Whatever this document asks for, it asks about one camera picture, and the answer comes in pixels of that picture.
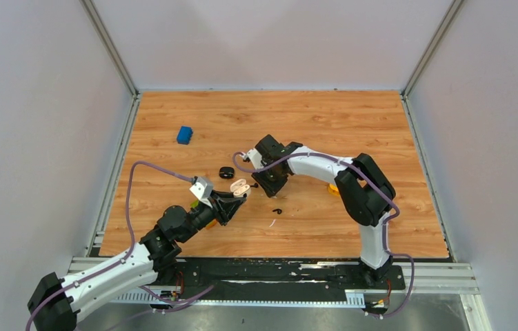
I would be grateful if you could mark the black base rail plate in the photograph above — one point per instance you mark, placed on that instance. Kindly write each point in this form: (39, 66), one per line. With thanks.
(276, 279)

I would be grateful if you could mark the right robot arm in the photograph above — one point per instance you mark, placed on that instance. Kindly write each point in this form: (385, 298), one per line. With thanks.
(365, 191)

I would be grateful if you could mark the orange green toy block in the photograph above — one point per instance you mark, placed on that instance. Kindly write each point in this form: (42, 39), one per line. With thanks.
(208, 225)

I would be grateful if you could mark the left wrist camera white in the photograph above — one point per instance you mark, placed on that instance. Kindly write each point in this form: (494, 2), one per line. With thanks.
(202, 189)

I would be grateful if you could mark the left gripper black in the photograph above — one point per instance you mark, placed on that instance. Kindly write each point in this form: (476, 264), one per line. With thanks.
(225, 205)

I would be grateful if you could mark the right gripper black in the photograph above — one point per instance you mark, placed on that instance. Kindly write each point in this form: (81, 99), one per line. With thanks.
(271, 188)

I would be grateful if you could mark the blue toy block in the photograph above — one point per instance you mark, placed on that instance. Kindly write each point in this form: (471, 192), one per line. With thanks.
(184, 135)

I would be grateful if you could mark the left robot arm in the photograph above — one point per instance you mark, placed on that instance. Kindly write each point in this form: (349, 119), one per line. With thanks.
(61, 303)

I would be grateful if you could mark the white earbud charging case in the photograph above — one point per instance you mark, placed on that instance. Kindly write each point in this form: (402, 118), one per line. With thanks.
(240, 188)

